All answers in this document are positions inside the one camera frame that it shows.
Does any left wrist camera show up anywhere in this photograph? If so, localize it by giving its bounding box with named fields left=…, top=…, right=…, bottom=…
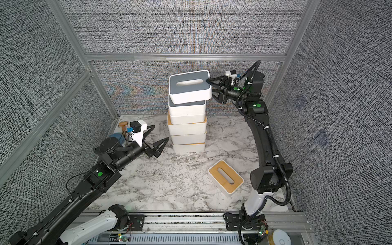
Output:
left=123, top=120, right=147, bottom=147

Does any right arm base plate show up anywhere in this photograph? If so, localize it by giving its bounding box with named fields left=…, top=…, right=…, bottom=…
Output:
left=223, top=212, right=268, bottom=231

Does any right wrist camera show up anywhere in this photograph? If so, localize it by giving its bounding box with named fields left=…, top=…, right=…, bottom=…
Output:
left=225, top=70, right=241, bottom=86

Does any yellow lid tissue box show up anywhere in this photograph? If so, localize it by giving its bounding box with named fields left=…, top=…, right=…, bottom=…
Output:
left=171, top=132, right=207, bottom=145

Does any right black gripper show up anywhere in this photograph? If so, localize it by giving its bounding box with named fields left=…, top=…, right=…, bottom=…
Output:
left=209, top=78, right=252, bottom=107

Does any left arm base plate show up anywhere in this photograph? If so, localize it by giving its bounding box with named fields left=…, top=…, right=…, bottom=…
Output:
left=113, top=214, right=145, bottom=233

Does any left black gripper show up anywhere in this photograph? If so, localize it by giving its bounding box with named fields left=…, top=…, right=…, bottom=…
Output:
left=114, top=125, right=168, bottom=172

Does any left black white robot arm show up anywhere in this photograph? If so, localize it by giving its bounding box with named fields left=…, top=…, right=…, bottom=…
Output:
left=9, top=120, right=169, bottom=245

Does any blue bowl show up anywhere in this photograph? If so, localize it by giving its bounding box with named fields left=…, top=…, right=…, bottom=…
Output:
left=109, top=132, right=126, bottom=147

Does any grey lid tissue box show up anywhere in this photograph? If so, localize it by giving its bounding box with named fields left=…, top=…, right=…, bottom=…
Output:
left=168, top=97, right=206, bottom=116
left=168, top=70, right=212, bottom=104

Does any aluminium front rail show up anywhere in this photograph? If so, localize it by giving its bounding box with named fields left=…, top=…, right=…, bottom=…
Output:
left=69, top=211, right=317, bottom=245

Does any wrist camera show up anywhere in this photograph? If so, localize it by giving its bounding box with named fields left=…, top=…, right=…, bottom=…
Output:
left=225, top=70, right=241, bottom=86
left=123, top=120, right=147, bottom=147

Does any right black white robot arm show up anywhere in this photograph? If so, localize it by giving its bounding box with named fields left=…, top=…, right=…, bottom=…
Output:
left=206, top=70, right=294, bottom=229

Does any bamboo lid tissue box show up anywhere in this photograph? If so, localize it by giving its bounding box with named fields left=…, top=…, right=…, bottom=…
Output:
left=167, top=111, right=207, bottom=136
left=173, top=143, right=206, bottom=154
left=167, top=113, right=206, bottom=125
left=208, top=159, right=244, bottom=197

